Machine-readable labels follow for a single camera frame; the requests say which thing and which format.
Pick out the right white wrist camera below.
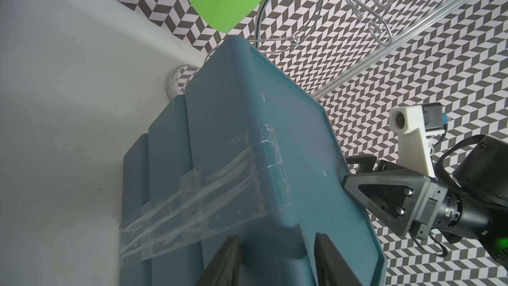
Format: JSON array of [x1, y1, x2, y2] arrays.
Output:
[[388, 103, 447, 177]]

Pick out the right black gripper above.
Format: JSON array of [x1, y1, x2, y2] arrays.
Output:
[[343, 154, 463, 240]]

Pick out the clear adhesive tape strip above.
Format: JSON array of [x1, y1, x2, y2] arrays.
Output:
[[120, 124, 293, 268]]

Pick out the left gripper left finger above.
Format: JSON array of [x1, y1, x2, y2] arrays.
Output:
[[194, 235, 242, 286]]

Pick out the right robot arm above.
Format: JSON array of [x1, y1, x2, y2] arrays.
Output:
[[343, 135, 507, 267]]

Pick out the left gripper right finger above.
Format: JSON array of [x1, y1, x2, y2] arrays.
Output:
[[314, 233, 362, 286]]

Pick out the silver wire stand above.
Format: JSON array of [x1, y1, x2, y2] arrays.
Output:
[[165, 0, 398, 101]]

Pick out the teal plastic drawer cabinet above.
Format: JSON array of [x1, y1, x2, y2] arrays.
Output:
[[120, 36, 387, 285]]

